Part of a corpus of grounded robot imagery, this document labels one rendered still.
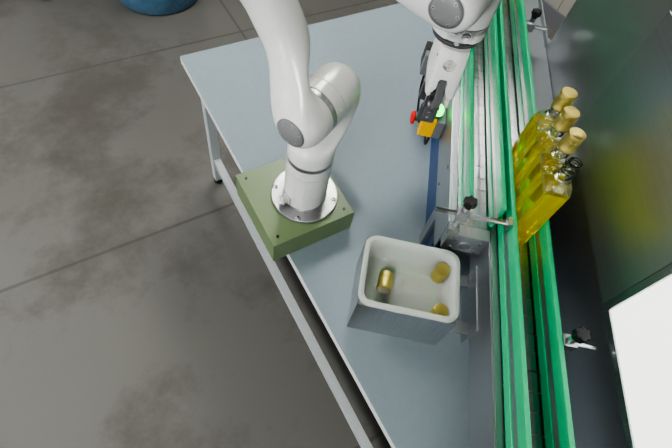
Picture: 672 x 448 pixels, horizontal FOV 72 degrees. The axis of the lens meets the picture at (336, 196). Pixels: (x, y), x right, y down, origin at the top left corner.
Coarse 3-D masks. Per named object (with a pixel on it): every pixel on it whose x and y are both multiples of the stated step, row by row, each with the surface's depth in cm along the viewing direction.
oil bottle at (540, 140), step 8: (544, 128) 99; (536, 136) 100; (544, 136) 97; (528, 144) 103; (536, 144) 99; (544, 144) 97; (552, 144) 97; (520, 152) 107; (528, 152) 102; (536, 152) 99; (520, 160) 106; (528, 160) 102; (520, 168) 105
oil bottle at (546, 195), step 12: (540, 180) 94; (552, 180) 91; (528, 192) 98; (540, 192) 93; (552, 192) 91; (564, 192) 91; (516, 204) 103; (528, 204) 97; (540, 204) 94; (552, 204) 94; (528, 216) 98; (540, 216) 98; (528, 228) 102
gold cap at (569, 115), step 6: (564, 108) 92; (570, 108) 92; (576, 108) 93; (564, 114) 92; (570, 114) 91; (576, 114) 92; (558, 120) 94; (564, 120) 92; (570, 120) 92; (576, 120) 92; (558, 126) 94; (564, 126) 93; (570, 126) 93; (564, 132) 94
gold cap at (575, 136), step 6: (570, 132) 88; (576, 132) 89; (582, 132) 89; (564, 138) 90; (570, 138) 88; (576, 138) 88; (582, 138) 88; (558, 144) 92; (564, 144) 90; (570, 144) 89; (576, 144) 89; (564, 150) 91; (570, 150) 90
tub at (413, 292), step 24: (384, 240) 107; (384, 264) 112; (408, 264) 112; (432, 264) 111; (456, 264) 106; (360, 288) 100; (408, 288) 109; (432, 288) 110; (456, 288) 103; (408, 312) 98; (456, 312) 99
